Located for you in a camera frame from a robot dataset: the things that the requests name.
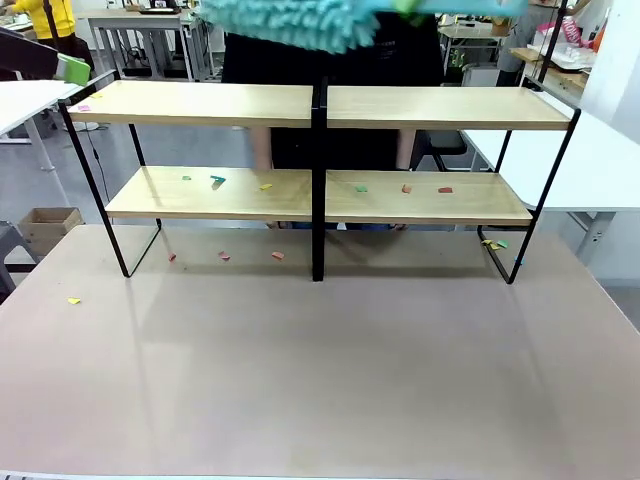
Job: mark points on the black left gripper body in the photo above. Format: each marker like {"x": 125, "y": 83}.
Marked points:
{"x": 12, "y": 50}

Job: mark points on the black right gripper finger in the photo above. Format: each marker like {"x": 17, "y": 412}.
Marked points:
{"x": 407, "y": 5}
{"x": 417, "y": 20}

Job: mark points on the teal fluffy duster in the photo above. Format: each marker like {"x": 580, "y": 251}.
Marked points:
{"x": 290, "y": 20}

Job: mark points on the person's right forearm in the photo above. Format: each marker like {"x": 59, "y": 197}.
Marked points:
{"x": 262, "y": 147}

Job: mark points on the person's left forearm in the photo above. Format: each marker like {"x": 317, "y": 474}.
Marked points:
{"x": 406, "y": 149}

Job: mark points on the black stand pole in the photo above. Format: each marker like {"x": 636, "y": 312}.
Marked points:
{"x": 550, "y": 50}
{"x": 47, "y": 15}

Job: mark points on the white side table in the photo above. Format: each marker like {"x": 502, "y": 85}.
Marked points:
{"x": 590, "y": 170}
{"x": 25, "y": 100}

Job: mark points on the person in yellow jacket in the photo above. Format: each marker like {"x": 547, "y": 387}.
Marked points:
{"x": 55, "y": 20}

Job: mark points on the white background table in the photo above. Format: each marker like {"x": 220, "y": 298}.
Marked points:
{"x": 470, "y": 32}

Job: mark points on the grey metal desk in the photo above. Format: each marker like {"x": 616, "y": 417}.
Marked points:
{"x": 130, "y": 21}

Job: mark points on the small cardboard box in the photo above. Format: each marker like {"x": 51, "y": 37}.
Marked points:
{"x": 500, "y": 26}

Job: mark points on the person in grey clothes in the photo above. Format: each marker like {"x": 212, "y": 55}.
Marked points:
{"x": 522, "y": 40}

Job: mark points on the person in black shirt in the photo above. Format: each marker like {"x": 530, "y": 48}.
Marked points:
{"x": 330, "y": 90}

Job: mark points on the black chair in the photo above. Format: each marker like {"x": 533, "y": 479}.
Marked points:
{"x": 447, "y": 142}

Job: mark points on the wooden workbench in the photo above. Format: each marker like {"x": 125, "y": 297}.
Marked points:
{"x": 560, "y": 70}

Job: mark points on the pink bag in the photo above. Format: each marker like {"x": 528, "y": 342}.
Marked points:
{"x": 573, "y": 31}

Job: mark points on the open cardboard box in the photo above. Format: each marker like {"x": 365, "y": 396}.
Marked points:
{"x": 50, "y": 227}

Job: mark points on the teal paper scrap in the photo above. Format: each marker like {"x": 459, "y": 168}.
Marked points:
{"x": 217, "y": 178}

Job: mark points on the grey stool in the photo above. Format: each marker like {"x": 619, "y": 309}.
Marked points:
{"x": 12, "y": 245}

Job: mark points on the white partition panel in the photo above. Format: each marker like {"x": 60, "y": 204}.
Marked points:
{"x": 615, "y": 55}

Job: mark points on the wooden shelf black metal frame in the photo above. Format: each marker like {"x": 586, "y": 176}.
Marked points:
{"x": 200, "y": 107}
{"x": 450, "y": 114}

